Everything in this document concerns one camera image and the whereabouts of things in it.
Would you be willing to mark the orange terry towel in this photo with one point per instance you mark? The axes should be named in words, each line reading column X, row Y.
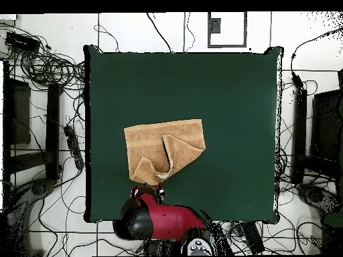
column 144, row 144

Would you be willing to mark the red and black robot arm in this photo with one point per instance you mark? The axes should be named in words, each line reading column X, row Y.
column 171, row 219

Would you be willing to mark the black flat box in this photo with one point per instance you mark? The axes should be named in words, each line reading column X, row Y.
column 253, row 237

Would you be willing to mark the black power strip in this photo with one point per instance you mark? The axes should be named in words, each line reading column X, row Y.
column 73, row 144

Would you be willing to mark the dark green table cloth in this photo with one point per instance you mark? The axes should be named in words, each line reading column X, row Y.
column 134, row 85

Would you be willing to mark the grey stand base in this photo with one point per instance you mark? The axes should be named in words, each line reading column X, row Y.
column 24, row 203
column 319, row 198

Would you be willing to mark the black rectangular box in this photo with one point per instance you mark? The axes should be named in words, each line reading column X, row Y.
column 22, row 42

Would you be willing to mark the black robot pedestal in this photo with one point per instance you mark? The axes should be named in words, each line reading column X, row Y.
column 160, row 247

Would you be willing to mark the black frame stand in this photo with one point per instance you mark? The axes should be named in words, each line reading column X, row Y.
column 52, row 128
column 325, row 125

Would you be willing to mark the grey square frame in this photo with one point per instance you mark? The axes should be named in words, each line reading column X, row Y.
column 214, row 25

